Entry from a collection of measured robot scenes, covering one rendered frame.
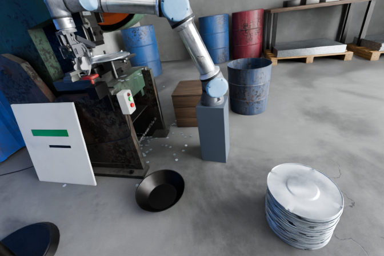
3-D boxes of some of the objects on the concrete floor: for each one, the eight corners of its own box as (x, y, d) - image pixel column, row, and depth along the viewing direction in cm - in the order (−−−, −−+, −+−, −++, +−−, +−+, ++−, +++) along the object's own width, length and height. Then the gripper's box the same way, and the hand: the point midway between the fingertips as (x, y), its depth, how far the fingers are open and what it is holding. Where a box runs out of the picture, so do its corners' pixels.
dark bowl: (190, 178, 123) (189, 170, 119) (179, 222, 97) (178, 214, 94) (149, 175, 129) (147, 168, 126) (129, 216, 104) (126, 209, 100)
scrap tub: (264, 98, 212) (268, 56, 189) (272, 116, 176) (276, 67, 153) (228, 99, 221) (227, 59, 198) (228, 116, 185) (226, 71, 163)
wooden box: (219, 107, 204) (217, 78, 188) (218, 126, 172) (215, 92, 155) (184, 108, 212) (179, 80, 196) (177, 127, 180) (171, 95, 163)
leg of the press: (150, 167, 137) (108, 40, 94) (143, 179, 127) (95, 44, 84) (51, 162, 157) (-19, 56, 114) (39, 172, 147) (-43, 60, 104)
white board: (95, 186, 127) (72, 103, 110) (39, 180, 138) (10, 104, 121) (96, 184, 128) (73, 102, 111) (41, 179, 139) (12, 104, 122)
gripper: (49, 32, 77) (71, 79, 87) (66, 29, 75) (87, 78, 85) (64, 30, 84) (83, 74, 94) (81, 27, 82) (98, 73, 92)
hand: (88, 72), depth 91 cm, fingers closed, pressing on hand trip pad
